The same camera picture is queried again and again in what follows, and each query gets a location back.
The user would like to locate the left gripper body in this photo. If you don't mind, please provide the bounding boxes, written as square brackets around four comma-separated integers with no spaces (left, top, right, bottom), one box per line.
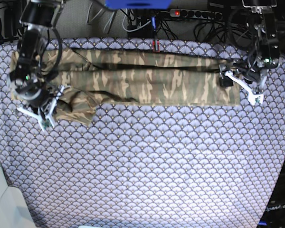
[218,62,264,106]

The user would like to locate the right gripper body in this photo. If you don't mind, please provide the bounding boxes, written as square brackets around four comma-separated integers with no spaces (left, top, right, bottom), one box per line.
[17,85,71,131]

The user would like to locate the camouflage T-shirt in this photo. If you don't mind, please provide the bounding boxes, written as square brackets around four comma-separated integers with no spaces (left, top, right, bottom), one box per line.
[10,48,240,125]

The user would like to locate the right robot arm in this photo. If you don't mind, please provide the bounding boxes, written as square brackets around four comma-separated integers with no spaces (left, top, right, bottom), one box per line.
[8,0,65,131]

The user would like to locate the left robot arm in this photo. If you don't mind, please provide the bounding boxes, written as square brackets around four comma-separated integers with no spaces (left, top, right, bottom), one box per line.
[219,0,280,105]

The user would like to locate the black power strip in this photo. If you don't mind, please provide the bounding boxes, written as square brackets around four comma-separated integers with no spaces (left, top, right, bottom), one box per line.
[169,9,223,21]

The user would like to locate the fan-patterned purple tablecloth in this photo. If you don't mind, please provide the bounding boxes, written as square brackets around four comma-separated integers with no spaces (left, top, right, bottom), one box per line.
[0,44,285,228]

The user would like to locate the red and black clamp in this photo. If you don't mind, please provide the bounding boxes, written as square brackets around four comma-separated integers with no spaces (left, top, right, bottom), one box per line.
[152,39,160,53]

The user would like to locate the white plastic bin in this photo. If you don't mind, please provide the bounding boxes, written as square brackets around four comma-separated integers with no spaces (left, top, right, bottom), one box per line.
[0,165,35,228]

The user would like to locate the black OpenArm box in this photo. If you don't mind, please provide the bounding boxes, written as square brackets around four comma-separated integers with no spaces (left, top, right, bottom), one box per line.
[257,162,285,228]

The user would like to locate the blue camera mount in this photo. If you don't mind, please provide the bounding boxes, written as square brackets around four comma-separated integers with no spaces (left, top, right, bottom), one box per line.
[105,0,171,10]

